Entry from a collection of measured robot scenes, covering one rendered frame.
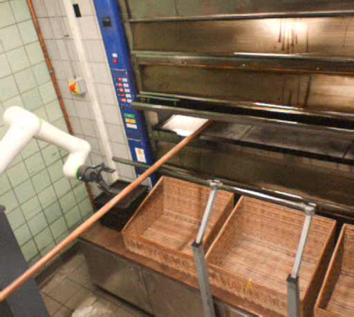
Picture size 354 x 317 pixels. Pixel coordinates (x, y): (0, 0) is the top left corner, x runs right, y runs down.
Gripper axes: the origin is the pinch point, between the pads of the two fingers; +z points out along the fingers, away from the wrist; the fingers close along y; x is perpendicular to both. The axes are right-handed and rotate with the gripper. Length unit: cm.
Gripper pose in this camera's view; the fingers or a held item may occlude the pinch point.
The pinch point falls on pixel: (115, 181)
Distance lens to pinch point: 218.5
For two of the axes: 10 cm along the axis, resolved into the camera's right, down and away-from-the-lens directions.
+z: 8.0, 1.4, -5.8
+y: 1.7, 8.8, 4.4
